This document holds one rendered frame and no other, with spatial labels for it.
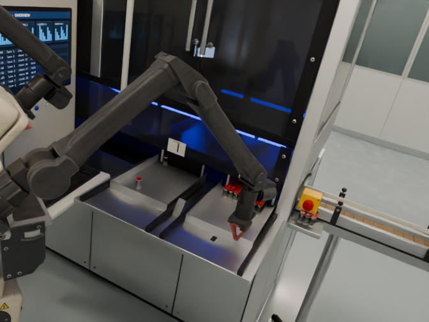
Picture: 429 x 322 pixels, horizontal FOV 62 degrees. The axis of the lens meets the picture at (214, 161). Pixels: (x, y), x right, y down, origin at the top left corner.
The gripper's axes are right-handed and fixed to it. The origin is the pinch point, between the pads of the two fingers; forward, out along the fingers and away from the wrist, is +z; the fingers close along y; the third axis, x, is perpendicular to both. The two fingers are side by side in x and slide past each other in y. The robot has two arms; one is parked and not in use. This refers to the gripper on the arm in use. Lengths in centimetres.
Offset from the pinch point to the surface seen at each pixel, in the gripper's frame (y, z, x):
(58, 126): 9, -8, 91
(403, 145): 489, 64, -95
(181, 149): 25.8, -11.6, 39.2
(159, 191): 10.9, 2.8, 37.9
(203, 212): 10.1, 2.6, 17.2
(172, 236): -9.9, 3.5, 19.0
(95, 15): 24, -55, 89
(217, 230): 0.5, 0.8, 7.3
